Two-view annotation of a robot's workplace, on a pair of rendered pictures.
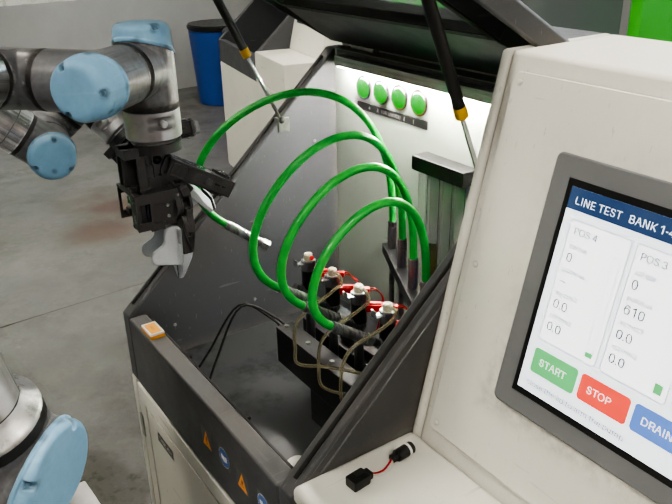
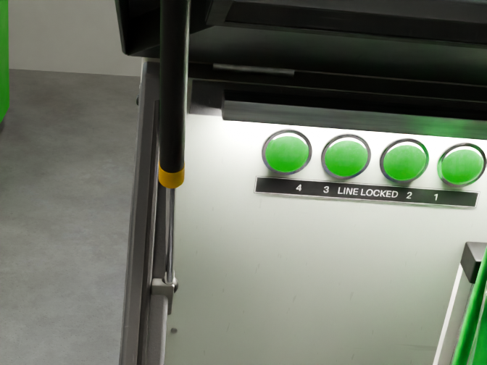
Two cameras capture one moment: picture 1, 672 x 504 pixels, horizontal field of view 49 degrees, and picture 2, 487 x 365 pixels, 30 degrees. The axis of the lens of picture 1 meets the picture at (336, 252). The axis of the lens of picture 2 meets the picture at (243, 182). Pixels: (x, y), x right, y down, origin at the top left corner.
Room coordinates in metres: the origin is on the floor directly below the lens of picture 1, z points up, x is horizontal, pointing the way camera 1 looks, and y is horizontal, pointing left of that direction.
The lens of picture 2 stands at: (1.24, 0.68, 1.77)
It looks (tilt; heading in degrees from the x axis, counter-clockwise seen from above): 28 degrees down; 297
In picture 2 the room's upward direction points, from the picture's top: 7 degrees clockwise
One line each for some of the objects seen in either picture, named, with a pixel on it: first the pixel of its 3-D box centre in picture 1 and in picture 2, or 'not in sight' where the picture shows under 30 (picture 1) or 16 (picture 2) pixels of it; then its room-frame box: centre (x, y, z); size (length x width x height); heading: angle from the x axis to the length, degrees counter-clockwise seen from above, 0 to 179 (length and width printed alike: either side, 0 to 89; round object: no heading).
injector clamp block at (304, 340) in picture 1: (346, 389); not in sight; (1.15, -0.02, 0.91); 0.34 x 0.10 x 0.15; 34
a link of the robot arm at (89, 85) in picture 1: (90, 82); not in sight; (0.89, 0.29, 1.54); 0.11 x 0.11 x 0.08; 74
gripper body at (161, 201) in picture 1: (154, 182); not in sight; (0.98, 0.25, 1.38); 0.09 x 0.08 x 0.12; 124
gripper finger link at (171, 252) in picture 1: (170, 255); not in sight; (0.97, 0.24, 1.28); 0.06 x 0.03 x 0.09; 124
